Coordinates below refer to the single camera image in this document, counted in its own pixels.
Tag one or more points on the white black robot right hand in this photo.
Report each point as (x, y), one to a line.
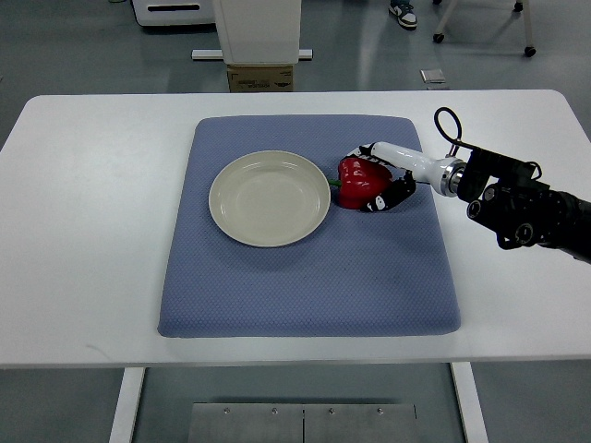
(409, 168)

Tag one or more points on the red bell pepper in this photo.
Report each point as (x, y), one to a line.
(359, 181)

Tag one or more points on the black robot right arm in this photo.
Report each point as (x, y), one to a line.
(506, 196)

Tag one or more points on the small silver floor plate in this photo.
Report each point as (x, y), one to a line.
(432, 76)

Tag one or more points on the cream round plate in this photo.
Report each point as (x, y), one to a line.
(269, 198)

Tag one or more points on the grey metal floor plate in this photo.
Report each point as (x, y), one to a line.
(308, 422)

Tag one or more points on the blue-grey cushion mat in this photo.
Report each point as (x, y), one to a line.
(359, 274)

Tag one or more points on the white sneaker of person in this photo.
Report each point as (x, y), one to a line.
(403, 11)

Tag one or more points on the right white table leg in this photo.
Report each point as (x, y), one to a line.
(472, 418)

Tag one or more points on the white table leg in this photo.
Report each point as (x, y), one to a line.
(127, 406)
(472, 418)

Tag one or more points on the cardboard box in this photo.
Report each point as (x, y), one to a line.
(260, 78)

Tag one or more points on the white appliance at top left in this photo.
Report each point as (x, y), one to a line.
(160, 13)

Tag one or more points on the left white table leg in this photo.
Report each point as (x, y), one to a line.
(127, 406)

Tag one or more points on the white wheeled cart frame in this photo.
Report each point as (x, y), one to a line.
(465, 19)

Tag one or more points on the white pedestal column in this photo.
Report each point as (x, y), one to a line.
(256, 33)

